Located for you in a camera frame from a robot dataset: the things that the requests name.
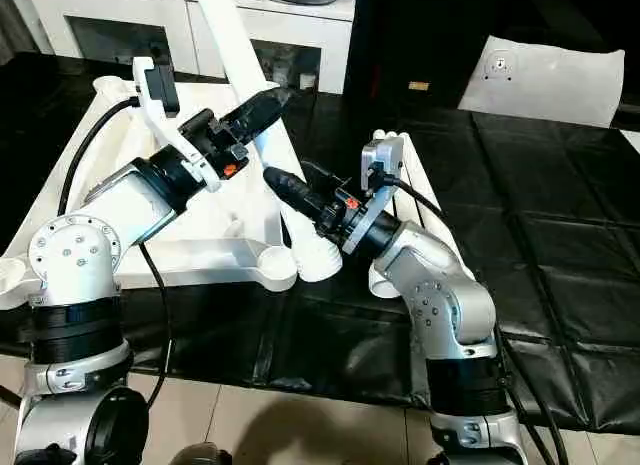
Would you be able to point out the white plastic table top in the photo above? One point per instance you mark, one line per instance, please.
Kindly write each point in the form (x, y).
(115, 130)

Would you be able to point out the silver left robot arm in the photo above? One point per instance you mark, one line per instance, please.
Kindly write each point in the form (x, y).
(70, 255)

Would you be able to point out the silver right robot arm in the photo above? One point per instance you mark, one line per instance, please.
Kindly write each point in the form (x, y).
(440, 295)

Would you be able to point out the white cabinet with glass doors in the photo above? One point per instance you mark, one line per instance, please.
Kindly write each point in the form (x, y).
(185, 35)

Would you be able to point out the black cabinet with gold label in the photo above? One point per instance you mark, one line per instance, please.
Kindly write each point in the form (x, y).
(400, 35)

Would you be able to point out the black work mat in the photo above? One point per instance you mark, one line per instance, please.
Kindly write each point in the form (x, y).
(550, 235)

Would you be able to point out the grey curtain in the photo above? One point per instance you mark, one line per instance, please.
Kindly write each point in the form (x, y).
(15, 20)

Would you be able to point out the dark brown rounded object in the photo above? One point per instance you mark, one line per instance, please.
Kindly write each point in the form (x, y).
(202, 455)

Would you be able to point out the white flat board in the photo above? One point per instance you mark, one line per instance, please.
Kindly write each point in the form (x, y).
(634, 141)

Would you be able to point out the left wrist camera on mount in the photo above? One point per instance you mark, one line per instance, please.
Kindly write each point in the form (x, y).
(160, 92)

